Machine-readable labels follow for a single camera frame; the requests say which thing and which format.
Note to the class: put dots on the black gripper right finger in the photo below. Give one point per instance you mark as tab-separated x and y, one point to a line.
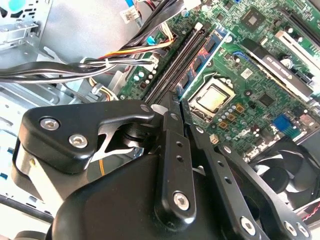
250	200

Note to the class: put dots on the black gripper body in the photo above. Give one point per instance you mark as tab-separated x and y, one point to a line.
112	212

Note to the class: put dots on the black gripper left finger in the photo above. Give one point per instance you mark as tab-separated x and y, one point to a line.
62	120

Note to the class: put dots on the RAM memory stick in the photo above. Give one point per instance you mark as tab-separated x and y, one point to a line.
200	62

